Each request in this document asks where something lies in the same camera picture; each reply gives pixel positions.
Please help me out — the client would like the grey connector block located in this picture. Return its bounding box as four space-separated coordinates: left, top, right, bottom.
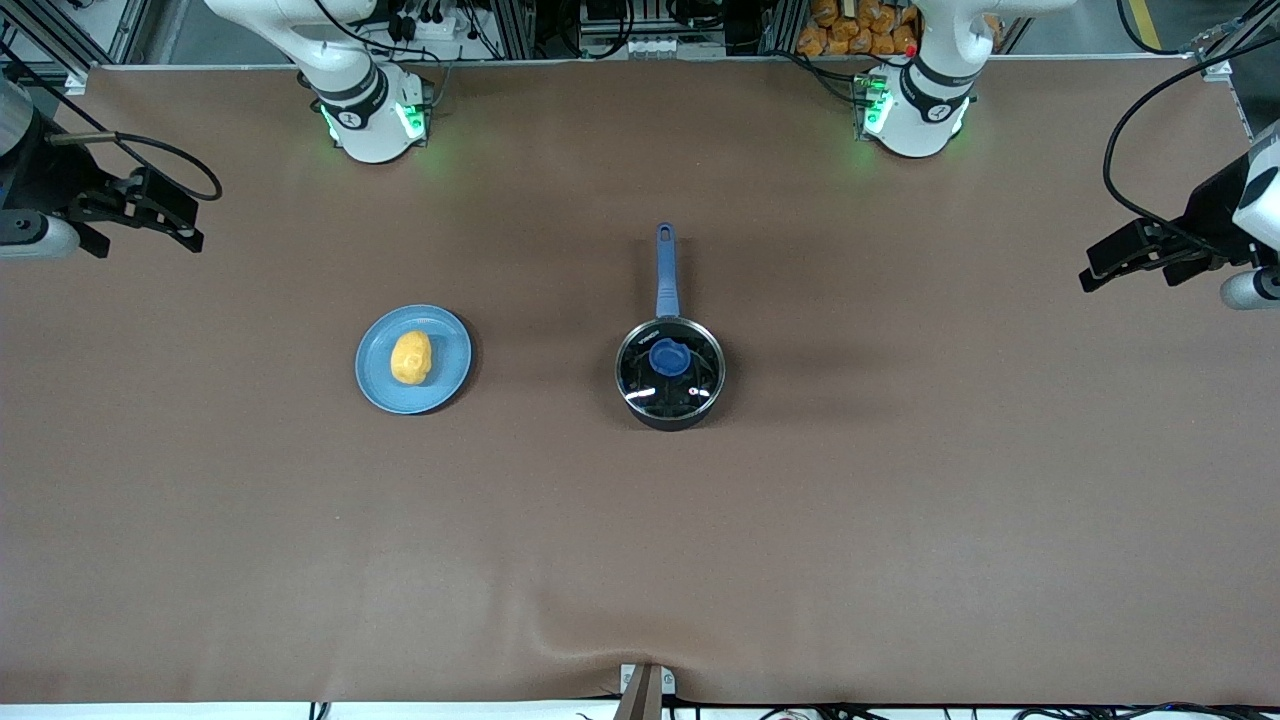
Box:
580 30 673 60

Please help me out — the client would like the brown table cloth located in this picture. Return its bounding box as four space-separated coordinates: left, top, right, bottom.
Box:
0 55 1280 707

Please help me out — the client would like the bag of orange buns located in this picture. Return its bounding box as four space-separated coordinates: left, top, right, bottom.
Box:
797 0 922 59

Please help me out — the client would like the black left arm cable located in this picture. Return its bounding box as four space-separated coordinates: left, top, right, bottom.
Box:
1102 0 1280 263

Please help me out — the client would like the white power strip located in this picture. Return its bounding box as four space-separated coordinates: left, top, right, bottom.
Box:
393 8 463 44

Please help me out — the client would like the black pot with blue handle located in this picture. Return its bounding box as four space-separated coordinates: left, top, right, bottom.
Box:
614 222 727 433

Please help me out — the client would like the metal table clamp bracket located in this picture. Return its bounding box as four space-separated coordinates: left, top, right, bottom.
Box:
612 662 677 720

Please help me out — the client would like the blue round plate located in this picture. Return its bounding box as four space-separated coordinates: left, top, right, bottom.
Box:
355 304 473 416

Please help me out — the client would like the yellow potato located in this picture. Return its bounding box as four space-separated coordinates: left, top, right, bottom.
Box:
390 331 433 386

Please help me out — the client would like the glass lid with blue knob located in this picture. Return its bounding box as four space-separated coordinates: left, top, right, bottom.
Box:
616 318 725 418

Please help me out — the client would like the aluminium frame profile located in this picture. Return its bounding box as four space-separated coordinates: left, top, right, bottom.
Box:
1180 0 1280 83
0 0 153 71

